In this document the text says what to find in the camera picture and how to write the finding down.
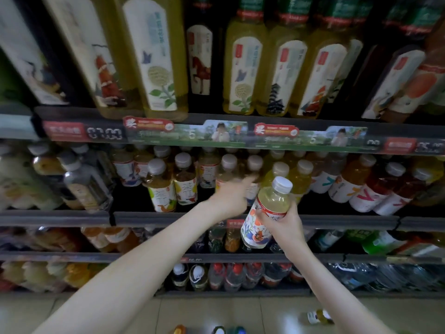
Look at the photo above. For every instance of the pale tea bottle colourful label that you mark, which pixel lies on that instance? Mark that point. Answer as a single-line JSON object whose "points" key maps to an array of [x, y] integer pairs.
{"points": [[268, 201]]}

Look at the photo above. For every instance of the dark grey store shelving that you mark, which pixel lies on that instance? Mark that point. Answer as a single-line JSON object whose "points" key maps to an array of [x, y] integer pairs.
{"points": [[55, 219]]}

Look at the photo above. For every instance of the pale advert shelf strip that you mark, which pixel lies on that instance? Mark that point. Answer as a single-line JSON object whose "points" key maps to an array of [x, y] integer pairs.
{"points": [[14, 125]]}

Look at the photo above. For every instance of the row of large water jugs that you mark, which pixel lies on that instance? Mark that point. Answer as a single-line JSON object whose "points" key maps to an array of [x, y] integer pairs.
{"points": [[236, 274]]}

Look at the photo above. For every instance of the person's left hand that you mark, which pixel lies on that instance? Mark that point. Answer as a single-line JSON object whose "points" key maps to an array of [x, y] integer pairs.
{"points": [[231, 198]]}

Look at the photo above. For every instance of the picture shelf label strip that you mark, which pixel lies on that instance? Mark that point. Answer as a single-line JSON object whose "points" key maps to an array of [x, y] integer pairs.
{"points": [[313, 137], [188, 130]]}

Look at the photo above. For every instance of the person's right forearm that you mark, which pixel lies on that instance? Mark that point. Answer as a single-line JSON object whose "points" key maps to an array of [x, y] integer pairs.
{"points": [[334, 295]]}

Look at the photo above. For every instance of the dark price tag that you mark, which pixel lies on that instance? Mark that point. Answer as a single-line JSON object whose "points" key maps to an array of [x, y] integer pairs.
{"points": [[106, 132]]}

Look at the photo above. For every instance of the person's left forearm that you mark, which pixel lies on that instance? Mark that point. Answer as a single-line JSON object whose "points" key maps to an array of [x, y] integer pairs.
{"points": [[125, 281]]}

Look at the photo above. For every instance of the orange juice bottle white cap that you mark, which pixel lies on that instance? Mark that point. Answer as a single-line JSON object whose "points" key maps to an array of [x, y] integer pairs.
{"points": [[316, 316]]}

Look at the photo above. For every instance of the teal bottle blue cap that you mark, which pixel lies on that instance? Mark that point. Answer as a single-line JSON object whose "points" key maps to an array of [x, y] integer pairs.
{"points": [[238, 330]]}

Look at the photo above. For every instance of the person's right hand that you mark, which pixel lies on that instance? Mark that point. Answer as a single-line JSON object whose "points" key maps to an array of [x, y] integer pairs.
{"points": [[288, 233]]}

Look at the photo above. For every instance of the orange bottle yellow cap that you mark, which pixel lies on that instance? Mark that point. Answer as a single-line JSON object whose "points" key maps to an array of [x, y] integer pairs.
{"points": [[179, 329]]}

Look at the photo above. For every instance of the red price tag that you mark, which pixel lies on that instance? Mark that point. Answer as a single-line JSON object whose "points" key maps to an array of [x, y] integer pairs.
{"points": [[400, 145], [66, 130]]}

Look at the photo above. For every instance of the amber tea bottle white cap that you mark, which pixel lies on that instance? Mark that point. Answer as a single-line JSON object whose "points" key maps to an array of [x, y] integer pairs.
{"points": [[219, 330]]}

